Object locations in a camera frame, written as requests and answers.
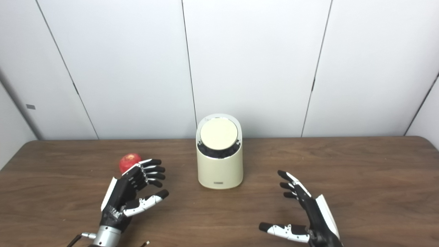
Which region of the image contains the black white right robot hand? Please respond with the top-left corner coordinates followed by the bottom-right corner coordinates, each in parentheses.
top-left (259, 170), bottom-right (343, 247)

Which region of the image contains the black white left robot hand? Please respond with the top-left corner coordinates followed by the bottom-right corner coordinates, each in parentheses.
top-left (100, 158), bottom-right (170, 232)

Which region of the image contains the red apple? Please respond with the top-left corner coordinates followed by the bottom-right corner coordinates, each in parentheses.
top-left (119, 153), bottom-right (142, 174)

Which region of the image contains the cream round bin lid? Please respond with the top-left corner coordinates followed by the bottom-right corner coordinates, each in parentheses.
top-left (200, 117), bottom-right (238, 151)

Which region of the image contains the cream-colored round bin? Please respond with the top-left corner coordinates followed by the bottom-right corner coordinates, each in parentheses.
top-left (196, 114), bottom-right (244, 190)

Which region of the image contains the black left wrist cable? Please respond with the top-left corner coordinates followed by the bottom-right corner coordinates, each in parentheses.
top-left (67, 233), bottom-right (96, 247)

